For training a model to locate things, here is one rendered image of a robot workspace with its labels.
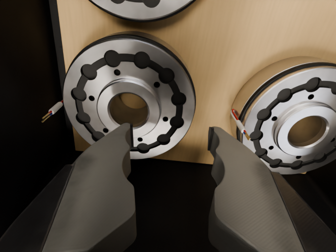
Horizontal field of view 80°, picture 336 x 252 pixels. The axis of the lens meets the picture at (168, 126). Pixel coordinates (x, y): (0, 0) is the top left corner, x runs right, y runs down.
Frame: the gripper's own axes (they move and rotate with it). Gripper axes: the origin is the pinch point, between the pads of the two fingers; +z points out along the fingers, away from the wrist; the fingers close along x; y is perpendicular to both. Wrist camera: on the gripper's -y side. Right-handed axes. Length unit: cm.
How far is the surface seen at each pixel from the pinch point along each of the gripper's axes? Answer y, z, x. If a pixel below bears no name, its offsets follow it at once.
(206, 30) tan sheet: -5.2, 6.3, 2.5
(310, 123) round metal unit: 1.6, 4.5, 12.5
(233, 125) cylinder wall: 2.5, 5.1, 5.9
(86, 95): -0.5, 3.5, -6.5
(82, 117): 1.4, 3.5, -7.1
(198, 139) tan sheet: 5.0, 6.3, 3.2
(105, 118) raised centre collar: 1.0, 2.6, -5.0
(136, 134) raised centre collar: 2.3, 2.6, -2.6
